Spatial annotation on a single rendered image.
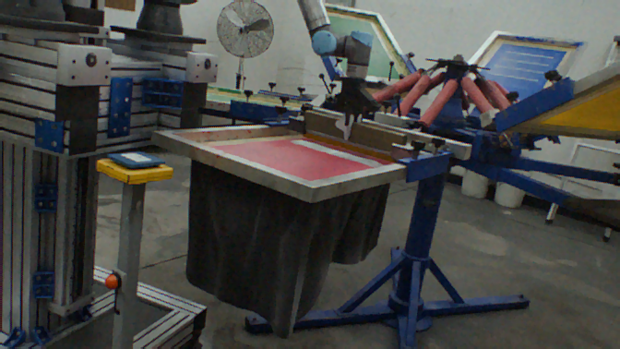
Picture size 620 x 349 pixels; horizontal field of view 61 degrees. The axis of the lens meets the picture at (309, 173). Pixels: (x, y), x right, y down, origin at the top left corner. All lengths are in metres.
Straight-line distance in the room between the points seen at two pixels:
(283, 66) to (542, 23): 3.32
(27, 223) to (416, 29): 5.17
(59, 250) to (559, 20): 5.02
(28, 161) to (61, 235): 0.25
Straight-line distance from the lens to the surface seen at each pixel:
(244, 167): 1.31
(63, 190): 1.77
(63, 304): 1.93
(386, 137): 1.75
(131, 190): 1.34
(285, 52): 7.32
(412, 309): 2.57
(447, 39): 6.15
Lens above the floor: 1.31
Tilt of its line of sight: 14 degrees down
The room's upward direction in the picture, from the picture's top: 9 degrees clockwise
